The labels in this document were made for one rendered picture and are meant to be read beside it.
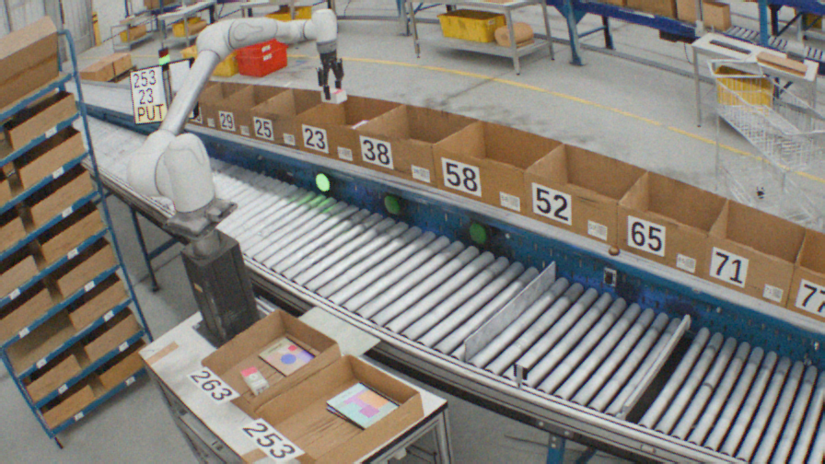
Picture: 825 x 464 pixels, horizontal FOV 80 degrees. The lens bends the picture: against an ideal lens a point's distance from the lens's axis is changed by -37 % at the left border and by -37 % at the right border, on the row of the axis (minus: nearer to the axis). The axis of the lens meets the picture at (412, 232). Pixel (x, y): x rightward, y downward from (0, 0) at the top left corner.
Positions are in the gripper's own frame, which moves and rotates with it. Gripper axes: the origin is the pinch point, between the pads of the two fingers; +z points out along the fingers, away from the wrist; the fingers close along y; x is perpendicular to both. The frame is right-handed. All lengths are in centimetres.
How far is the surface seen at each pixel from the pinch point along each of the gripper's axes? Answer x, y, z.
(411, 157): -48, -8, 19
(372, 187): -32.1, -14.3, 31.6
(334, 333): -74, -76, 41
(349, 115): 16.3, 20.5, 23.1
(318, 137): 3.9, -8.4, 19.5
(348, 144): -15.0, -8.2, 19.4
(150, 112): 63, -66, -14
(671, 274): -163, -13, 27
